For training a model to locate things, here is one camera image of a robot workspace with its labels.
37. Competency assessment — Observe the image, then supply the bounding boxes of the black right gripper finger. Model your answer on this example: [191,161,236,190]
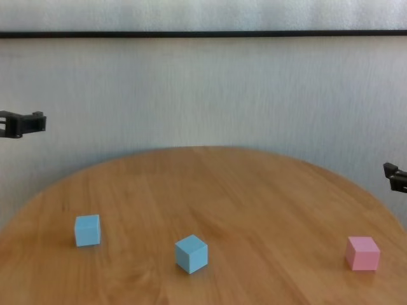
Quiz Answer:
[383,162,407,193]

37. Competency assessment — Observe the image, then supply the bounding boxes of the pink cube block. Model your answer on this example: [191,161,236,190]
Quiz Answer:
[345,236,381,272]

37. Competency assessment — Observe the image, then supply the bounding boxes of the light blue cube block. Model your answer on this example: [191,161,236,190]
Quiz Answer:
[174,234,209,275]
[74,214,102,248]

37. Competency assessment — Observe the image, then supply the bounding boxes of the black wall rail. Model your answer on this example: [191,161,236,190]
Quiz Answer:
[0,30,407,39]

